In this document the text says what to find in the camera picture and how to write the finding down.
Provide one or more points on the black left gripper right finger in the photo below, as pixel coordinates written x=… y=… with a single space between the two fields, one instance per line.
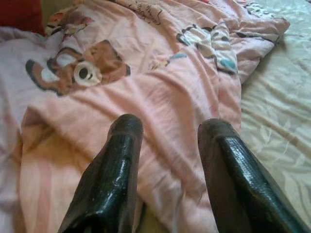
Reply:
x=240 y=184

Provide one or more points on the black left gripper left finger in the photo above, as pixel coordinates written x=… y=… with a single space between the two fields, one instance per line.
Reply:
x=109 y=182

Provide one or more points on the pink cartoon bear blanket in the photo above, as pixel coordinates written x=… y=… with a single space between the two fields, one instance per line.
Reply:
x=145 y=85

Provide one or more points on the bed with grey floral sheet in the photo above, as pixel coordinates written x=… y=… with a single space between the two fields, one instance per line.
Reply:
x=279 y=97

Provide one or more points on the large red cushion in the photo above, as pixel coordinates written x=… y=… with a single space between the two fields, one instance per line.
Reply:
x=19 y=12

